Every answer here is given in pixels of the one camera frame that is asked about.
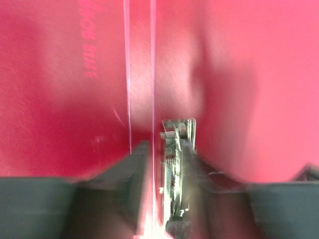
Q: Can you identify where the red plastic folder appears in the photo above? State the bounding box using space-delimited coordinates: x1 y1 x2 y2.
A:
0 0 319 239

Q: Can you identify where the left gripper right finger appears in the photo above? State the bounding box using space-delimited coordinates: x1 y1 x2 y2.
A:
166 140 319 239

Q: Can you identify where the metal folder clip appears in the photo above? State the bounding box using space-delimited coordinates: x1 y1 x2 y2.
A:
159 118 196 224

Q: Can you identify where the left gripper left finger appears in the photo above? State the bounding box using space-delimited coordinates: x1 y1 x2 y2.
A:
0 141 149 239

